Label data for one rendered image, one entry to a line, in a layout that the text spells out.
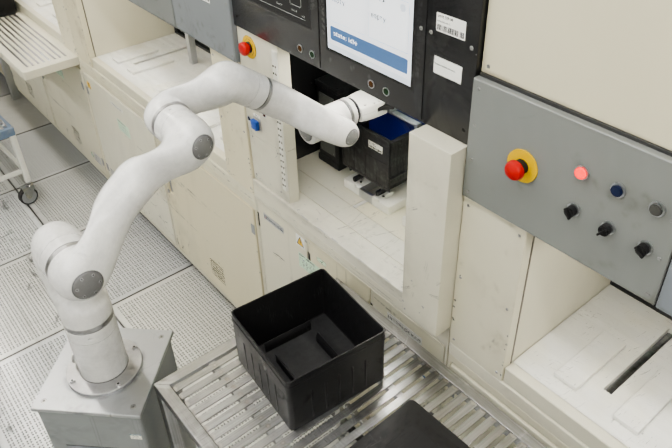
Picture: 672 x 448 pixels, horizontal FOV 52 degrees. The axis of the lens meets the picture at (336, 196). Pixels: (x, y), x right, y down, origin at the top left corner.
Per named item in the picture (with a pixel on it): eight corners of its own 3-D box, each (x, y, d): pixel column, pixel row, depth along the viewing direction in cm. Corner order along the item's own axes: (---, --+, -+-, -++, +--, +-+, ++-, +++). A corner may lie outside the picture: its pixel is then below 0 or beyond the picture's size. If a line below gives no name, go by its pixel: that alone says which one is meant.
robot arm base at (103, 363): (54, 395, 171) (33, 344, 160) (84, 337, 186) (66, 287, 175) (128, 399, 169) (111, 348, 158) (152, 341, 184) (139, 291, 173)
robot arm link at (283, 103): (292, 91, 161) (369, 126, 184) (254, 69, 171) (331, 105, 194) (275, 125, 162) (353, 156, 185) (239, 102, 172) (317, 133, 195)
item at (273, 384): (325, 313, 191) (323, 266, 181) (386, 378, 172) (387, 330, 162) (236, 357, 179) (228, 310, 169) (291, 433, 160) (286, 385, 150)
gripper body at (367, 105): (337, 116, 199) (366, 103, 204) (360, 130, 192) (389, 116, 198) (336, 93, 194) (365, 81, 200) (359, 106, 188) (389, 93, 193)
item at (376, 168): (339, 172, 221) (337, 83, 202) (385, 149, 231) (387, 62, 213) (392, 205, 205) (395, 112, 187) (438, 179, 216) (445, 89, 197)
